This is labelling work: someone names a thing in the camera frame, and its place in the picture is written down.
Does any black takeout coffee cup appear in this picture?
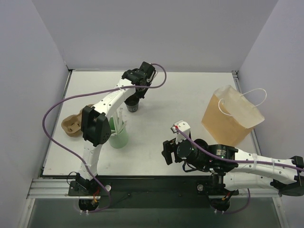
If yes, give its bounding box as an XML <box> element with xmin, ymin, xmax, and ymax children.
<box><xmin>124</xmin><ymin>97</ymin><xmax>140</xmax><ymax>113</ymax></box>

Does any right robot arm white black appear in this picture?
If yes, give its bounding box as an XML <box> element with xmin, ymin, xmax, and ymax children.
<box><xmin>161</xmin><ymin>139</ymin><xmax>304</xmax><ymax>197</ymax></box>

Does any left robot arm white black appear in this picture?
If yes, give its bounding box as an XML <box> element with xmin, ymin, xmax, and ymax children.
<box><xmin>73</xmin><ymin>62</ymin><xmax>156</xmax><ymax>195</ymax></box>

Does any brown paper takeout bag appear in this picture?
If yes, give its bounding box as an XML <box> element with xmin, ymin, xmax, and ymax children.
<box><xmin>201</xmin><ymin>85</ymin><xmax>265</xmax><ymax>146</ymax></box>

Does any white wrapped straw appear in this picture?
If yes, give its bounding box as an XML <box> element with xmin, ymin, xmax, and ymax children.
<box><xmin>112</xmin><ymin>108</ymin><xmax>127</xmax><ymax>135</ymax></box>

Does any green straw holder cup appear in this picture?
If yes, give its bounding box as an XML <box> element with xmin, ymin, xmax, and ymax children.
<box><xmin>108</xmin><ymin>117</ymin><xmax>129</xmax><ymax>149</ymax></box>

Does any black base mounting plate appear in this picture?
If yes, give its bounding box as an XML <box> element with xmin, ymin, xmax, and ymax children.
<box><xmin>68</xmin><ymin>176</ymin><xmax>239</xmax><ymax>211</ymax></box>

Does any brown cardboard cup carrier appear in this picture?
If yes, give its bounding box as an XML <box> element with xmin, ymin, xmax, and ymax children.
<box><xmin>61</xmin><ymin>109</ymin><xmax>83</xmax><ymax>137</ymax></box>

